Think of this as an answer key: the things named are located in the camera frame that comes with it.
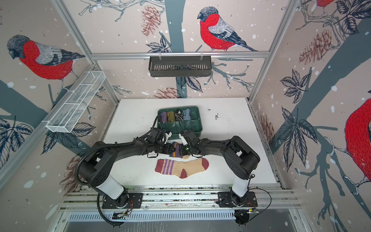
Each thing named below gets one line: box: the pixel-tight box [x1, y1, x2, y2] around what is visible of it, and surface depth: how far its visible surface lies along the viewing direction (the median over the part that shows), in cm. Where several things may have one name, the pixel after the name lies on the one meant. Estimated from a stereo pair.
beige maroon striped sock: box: [155, 157, 210, 179], surface depth 87 cm
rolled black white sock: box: [174, 110, 184, 122], surface depth 103 cm
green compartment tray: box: [156, 105, 203, 140], surface depth 106 cm
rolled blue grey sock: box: [183, 108, 191, 121], surface depth 105 cm
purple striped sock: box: [169, 141, 184, 159], surface depth 91 cm
